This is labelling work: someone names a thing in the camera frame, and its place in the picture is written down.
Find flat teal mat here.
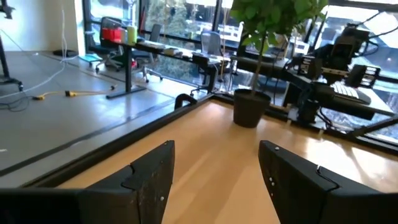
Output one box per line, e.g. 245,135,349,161
78,54,104,63

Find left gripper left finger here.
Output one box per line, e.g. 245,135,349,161
77,139,176,224

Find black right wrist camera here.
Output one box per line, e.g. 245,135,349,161
330,26,371,72

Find yellow extension cable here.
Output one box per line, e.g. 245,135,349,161
32,88,118,101

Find flat black disc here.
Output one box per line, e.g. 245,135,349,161
52,49,79,58

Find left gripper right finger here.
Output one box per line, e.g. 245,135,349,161
257,139,398,224

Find thin white cable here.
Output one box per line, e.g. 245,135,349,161
0,9,80,100

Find black tripod stand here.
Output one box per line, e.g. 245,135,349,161
0,0,24,91

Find yellow-green cylinder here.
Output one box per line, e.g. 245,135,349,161
126,26,138,45

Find grey office chair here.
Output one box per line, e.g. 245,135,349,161
189,30,223,96
133,24,164,83

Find long black office desk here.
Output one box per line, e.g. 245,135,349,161
88,39,233,100

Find green plant in black pot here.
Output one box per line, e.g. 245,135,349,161
229,0,329,129

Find black mesh office chair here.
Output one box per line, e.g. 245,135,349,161
90,17,125,74

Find black computer keyboard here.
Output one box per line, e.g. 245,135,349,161
329,82,371,106

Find red box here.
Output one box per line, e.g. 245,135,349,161
101,27,123,43

